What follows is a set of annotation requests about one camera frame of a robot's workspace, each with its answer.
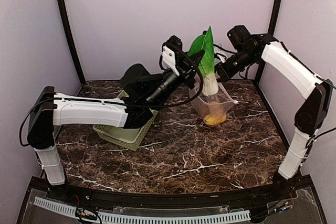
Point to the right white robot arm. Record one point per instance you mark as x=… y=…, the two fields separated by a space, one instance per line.
x=315 y=91

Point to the yellow lemon toy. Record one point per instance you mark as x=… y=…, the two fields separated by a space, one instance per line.
x=212 y=120

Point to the brown potato toy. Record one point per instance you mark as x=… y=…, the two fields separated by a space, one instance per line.
x=214 y=107

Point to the black front rail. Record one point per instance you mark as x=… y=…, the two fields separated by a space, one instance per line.
x=104 y=199

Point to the small circuit board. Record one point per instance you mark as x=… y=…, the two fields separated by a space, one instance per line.
x=83 y=214

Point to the orange yellow mango toy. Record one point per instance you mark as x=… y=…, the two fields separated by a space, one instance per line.
x=220 y=119

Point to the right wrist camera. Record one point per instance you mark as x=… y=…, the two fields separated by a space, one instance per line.
x=238 y=35

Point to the green bok choy toy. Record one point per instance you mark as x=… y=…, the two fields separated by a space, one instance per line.
x=207 y=63

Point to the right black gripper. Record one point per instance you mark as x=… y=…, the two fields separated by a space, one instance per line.
x=224 y=73

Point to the white slotted cable duct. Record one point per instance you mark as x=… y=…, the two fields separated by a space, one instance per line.
x=147 y=215

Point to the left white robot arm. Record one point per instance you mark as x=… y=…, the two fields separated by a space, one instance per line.
x=145 y=93

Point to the clear zip top bag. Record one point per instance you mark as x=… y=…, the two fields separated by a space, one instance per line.
x=200 y=104

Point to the left black frame post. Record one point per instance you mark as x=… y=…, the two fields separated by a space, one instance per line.
x=70 y=41

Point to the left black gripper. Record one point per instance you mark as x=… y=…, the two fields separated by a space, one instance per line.
x=186 y=66

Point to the green plastic basket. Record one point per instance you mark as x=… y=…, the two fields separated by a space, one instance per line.
x=126 y=138

